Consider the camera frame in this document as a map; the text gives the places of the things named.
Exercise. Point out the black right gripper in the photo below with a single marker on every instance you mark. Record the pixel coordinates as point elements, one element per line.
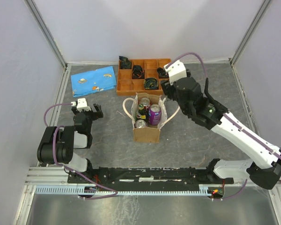
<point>168,89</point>

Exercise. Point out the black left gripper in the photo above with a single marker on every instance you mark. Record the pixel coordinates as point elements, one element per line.
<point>96,115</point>

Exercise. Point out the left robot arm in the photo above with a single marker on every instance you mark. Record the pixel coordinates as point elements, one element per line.
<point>58,144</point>

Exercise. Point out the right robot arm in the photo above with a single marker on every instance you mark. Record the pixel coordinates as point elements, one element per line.
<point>263,167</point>

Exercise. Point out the burlap canvas tote bag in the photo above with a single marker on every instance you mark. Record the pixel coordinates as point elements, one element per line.
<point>151,133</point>

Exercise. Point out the dark rolled fabric right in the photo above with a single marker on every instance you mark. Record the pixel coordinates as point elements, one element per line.
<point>162,73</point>

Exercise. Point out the dark rolled fabric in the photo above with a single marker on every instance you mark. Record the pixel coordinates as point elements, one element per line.
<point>151,84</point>
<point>162,73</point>
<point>137,72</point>
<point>124,63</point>

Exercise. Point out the dark rolled fabric bottom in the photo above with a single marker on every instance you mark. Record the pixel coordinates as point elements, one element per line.
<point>151,84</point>

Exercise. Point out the red soda can rear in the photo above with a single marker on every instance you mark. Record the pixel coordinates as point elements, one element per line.
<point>145,101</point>

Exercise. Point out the purple soda can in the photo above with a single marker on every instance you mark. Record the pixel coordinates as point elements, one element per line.
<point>154,114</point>

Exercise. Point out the blue space print cloth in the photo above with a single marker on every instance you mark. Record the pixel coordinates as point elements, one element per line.
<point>93,81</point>

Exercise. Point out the dark rolled fabric middle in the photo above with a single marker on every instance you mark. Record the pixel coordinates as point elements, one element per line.
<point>137,72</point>

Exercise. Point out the green glass bottle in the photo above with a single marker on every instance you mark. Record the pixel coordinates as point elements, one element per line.
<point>141,113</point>

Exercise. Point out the wooden compartment tray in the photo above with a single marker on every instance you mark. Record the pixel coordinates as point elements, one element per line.
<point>126,86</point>

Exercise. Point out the dark rolled fabric top left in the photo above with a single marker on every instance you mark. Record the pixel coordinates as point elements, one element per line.
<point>124,63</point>

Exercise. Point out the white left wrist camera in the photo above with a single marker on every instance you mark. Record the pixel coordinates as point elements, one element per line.
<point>82,105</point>

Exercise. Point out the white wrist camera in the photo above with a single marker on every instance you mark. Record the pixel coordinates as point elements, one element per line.
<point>175,71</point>
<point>82,105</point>

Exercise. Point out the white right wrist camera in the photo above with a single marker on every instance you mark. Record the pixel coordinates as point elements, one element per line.
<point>175,71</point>

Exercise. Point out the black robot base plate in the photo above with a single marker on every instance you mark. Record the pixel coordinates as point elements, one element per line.
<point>156,179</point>

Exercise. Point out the aluminium frame rail front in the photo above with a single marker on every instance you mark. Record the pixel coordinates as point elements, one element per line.
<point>60,177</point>

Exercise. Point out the aluminium frame post right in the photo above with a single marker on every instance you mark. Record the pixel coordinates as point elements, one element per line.
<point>250,31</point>

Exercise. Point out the aluminium frame post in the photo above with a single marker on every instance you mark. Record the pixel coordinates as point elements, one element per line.
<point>250,31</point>
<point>45,30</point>

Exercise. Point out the aluminium frame post left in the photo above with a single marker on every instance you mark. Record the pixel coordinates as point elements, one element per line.
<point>45,30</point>

